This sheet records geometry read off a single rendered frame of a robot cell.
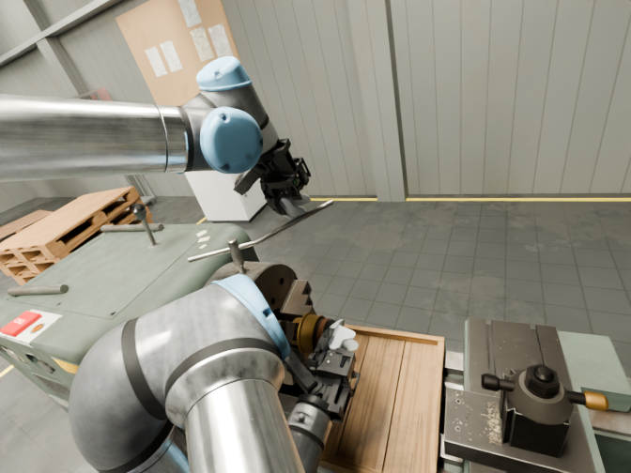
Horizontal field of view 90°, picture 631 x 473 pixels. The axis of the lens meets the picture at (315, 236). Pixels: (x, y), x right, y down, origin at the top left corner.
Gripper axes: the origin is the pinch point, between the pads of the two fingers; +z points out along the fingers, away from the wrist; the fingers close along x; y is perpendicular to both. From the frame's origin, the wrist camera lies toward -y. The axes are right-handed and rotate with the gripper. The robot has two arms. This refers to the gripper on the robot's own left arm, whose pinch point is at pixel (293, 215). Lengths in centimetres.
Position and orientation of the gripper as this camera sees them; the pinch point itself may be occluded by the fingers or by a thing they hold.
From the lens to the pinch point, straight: 75.2
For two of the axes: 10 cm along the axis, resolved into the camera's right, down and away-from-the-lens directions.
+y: 9.0, 0.1, -4.3
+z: 3.4, 6.0, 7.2
